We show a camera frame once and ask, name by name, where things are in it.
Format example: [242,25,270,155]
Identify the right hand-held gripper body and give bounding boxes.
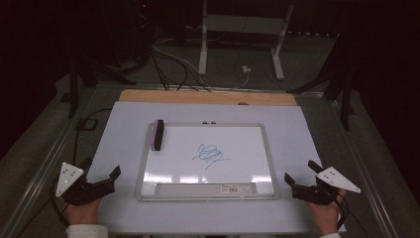
[291,166,363,206]

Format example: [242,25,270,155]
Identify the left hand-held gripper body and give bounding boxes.
[54,162,117,206]

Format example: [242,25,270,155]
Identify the purple and black whiteboard eraser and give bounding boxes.
[150,119,165,152]

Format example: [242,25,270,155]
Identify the silver framed whiteboard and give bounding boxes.
[134,122,280,202]

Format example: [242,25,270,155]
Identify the person's right hand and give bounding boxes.
[305,187,348,237]

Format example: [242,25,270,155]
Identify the person's left hand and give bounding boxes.
[63,196,104,228]

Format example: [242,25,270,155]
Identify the black square floor plate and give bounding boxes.
[75,117,99,132]

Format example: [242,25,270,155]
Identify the large white sheet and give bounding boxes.
[65,100,347,236]

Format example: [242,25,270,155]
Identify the black tripod stand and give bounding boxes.
[67,56,137,119]
[286,36,357,132]

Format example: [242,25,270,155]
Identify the wooden board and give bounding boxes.
[118,88,298,107]

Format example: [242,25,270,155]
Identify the dark power strip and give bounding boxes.
[286,30,341,38]

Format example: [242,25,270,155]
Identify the white metal stand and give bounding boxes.
[197,0,295,81]

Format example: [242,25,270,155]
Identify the dark equipment rack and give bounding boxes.
[132,0,157,67]

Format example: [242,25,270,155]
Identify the silver metal rail frame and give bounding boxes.
[0,82,400,238]

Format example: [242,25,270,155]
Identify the long black floor cable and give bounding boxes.
[14,107,113,238]

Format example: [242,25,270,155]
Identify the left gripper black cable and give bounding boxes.
[49,178,70,228]

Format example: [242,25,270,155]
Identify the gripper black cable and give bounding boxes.
[49,178,70,228]
[335,192,370,238]

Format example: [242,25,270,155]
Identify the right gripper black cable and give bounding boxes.
[335,192,370,238]

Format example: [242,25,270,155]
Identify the white cable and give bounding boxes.
[152,39,252,91]

